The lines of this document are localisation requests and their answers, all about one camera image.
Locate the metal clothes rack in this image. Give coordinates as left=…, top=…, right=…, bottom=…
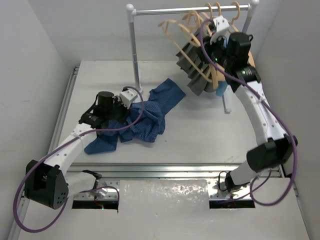
left=125, top=0, right=260, bottom=114

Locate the blue plaid shirt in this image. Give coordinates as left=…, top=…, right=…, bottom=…
left=84, top=78, right=186, bottom=155

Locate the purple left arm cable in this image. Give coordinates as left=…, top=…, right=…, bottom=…
left=12, top=86, right=145, bottom=234

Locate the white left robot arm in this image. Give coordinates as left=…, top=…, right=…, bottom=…
left=24, top=88, right=138, bottom=210

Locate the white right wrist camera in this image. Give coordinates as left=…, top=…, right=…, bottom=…
left=213, top=15, right=230, bottom=36

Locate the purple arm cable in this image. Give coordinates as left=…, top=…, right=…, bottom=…
left=198, top=19, right=300, bottom=206
left=12, top=86, right=145, bottom=234

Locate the light blue hanging garment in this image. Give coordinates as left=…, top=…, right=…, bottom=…
left=214, top=41, right=230, bottom=98

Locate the beige hanger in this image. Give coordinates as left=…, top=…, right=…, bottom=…
left=180, top=2, right=219, bottom=90
left=226, top=1, right=256, bottom=68
left=210, top=2, right=223, bottom=90
left=158, top=14, right=218, bottom=89

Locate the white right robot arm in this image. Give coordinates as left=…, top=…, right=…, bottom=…
left=204, top=32, right=298, bottom=193

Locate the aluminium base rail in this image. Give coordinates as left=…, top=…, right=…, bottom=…
left=53, top=63, right=283, bottom=202

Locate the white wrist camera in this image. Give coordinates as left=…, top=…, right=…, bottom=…
left=119, top=89, right=138, bottom=109
left=213, top=15, right=230, bottom=36

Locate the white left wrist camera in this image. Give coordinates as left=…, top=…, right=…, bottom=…
left=119, top=89, right=138, bottom=109

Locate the grey hanging garment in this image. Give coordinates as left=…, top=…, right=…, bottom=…
left=176, top=42, right=215, bottom=96

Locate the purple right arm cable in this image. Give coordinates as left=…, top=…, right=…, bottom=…
left=198, top=19, right=300, bottom=206

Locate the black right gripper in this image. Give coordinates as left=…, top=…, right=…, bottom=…
left=195, top=32, right=233, bottom=69

